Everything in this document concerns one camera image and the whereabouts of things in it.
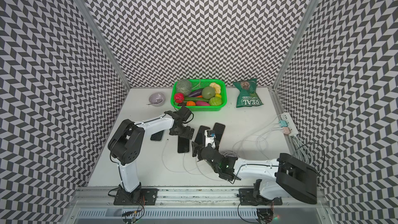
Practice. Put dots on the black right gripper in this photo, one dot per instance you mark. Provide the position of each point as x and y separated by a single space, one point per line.
195 147

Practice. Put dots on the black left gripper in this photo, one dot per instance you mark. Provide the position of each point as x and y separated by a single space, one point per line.
186 134

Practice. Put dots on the grey case phone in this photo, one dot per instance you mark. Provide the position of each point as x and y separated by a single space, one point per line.
183 145

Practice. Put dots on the black phone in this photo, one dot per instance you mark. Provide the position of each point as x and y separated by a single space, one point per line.
157 137

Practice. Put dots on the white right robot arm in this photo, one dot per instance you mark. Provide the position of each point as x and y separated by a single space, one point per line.
276 178

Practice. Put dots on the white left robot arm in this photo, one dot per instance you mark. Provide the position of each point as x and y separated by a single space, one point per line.
125 145

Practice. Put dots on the orange pumpkin toy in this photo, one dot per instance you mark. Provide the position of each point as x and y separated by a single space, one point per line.
190 103

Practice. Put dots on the green cucumber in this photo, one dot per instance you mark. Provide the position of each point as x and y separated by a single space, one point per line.
195 99

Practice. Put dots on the red strawberry toy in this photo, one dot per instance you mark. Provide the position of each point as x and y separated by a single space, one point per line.
178 98

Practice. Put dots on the magenta sweet potato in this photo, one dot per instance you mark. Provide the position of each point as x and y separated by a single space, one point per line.
202 103

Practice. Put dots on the lilac bowl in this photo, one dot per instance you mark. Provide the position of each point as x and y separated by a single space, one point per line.
157 99

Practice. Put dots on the green plastic basket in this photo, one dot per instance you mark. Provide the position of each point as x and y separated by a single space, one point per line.
200 84

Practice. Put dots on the purple eggplant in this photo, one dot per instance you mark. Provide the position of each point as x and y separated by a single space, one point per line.
196 93

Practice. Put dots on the netted green melon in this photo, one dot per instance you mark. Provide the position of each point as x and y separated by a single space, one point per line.
184 87

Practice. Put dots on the green cabbage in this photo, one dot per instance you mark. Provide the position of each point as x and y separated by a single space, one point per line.
216 101

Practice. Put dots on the pale green round fruit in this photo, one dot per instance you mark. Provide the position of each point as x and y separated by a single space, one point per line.
208 92

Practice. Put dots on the pink usb plug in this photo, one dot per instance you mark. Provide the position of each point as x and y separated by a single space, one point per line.
286 131

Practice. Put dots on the green chips bag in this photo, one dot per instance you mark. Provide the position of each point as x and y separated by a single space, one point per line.
248 96

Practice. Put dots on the teal usb plug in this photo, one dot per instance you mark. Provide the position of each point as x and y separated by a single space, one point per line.
283 123

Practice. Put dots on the white usb power strip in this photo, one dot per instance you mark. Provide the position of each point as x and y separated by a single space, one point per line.
287 117

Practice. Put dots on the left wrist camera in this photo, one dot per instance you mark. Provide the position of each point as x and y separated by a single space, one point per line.
184 113

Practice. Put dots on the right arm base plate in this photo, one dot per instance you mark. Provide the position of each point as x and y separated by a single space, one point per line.
248 197

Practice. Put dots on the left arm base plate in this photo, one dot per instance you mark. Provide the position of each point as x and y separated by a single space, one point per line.
143 196

